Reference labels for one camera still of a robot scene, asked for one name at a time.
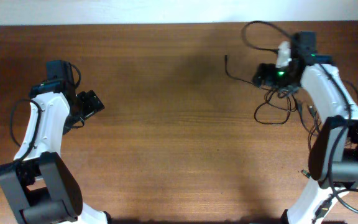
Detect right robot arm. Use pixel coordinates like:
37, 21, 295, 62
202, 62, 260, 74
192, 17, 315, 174
252, 32, 358, 223

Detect separated black usb cable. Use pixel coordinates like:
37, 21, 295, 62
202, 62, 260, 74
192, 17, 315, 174
295, 79, 358, 153

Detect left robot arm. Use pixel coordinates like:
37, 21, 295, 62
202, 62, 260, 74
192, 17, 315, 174
0, 60, 112, 224

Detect black usb cables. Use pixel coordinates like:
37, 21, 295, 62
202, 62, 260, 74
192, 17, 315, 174
253, 86, 300, 126

